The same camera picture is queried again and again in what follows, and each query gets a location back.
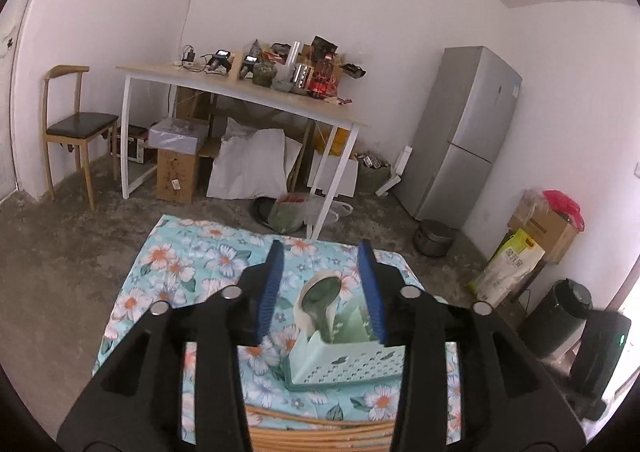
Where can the wooden chopstick one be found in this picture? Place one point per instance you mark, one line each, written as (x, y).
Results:
(318, 421)

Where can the wooden chopstick two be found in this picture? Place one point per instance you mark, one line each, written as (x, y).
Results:
(342, 432)

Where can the cardboard box under desk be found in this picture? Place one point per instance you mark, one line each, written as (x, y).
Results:
(176, 176)

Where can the green plastic bag on floor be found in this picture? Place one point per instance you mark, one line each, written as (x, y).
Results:
(287, 214)

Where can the yellow rice bag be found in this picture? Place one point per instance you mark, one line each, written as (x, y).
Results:
(515, 258)

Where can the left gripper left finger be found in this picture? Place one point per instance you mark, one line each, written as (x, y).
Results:
(173, 382)

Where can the cardboard box with red bag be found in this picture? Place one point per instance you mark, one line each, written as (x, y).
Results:
(551, 219)

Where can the wooden chopstick three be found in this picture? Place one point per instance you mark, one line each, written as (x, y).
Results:
(300, 440)

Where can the mint green utensil holder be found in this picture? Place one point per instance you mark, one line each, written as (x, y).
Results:
(352, 355)

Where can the white plastic spoon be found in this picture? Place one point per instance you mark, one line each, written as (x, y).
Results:
(302, 320)

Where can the grey box under desk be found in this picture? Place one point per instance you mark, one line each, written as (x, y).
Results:
(175, 135)

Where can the wooden chopstick four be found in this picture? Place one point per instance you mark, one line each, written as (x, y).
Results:
(318, 447)

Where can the grey rice cooker pot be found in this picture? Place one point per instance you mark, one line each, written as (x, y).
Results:
(433, 238)

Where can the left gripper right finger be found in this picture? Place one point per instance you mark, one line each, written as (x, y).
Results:
(468, 382)

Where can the red snack bag on desk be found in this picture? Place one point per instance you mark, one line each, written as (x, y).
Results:
(324, 78)

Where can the silver refrigerator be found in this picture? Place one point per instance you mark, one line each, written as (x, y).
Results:
(460, 135)

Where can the black trash bin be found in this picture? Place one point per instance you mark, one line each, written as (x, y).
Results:
(558, 315)

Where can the white sack under desk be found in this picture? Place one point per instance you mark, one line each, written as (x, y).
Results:
(252, 163)

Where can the white desk wooden top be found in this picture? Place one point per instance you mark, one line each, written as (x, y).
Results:
(336, 116)

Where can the wooden chair black seat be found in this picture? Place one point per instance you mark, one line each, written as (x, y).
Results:
(76, 131)

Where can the yellow bag under desk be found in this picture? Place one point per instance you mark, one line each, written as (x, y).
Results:
(322, 135)

